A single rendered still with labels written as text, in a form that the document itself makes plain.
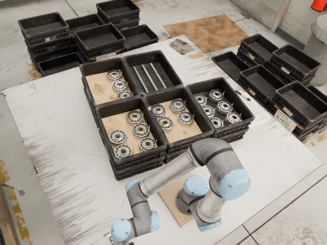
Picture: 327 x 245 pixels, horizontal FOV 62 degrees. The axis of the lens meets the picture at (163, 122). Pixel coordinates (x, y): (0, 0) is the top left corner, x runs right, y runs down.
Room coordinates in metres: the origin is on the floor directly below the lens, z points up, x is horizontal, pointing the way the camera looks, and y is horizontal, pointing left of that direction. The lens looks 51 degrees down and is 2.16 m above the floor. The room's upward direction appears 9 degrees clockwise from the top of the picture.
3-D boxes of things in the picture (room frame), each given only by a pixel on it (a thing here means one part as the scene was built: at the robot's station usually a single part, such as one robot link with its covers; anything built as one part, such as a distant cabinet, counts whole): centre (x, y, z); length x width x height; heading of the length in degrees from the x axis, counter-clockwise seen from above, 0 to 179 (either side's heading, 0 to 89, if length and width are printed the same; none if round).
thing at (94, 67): (1.27, 0.39, 0.87); 0.40 x 0.30 x 0.11; 31
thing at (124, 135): (0.89, 0.25, 0.86); 0.10 x 0.10 x 0.01
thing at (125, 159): (0.93, 0.18, 0.92); 0.40 x 0.30 x 0.02; 31
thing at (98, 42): (2.19, 0.74, 0.37); 0.40 x 0.30 x 0.45; 130
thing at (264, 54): (2.63, -0.93, 0.31); 0.40 x 0.30 x 0.34; 41
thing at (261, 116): (1.44, -0.60, 0.70); 0.33 x 0.23 x 0.01; 41
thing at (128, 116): (1.05, 0.18, 0.86); 0.10 x 0.10 x 0.01
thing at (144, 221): (0.38, 0.01, 1.06); 0.11 x 0.11 x 0.08; 28
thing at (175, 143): (1.08, -0.07, 0.92); 0.40 x 0.30 x 0.02; 31
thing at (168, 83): (1.42, 0.13, 0.87); 0.40 x 0.30 x 0.11; 31
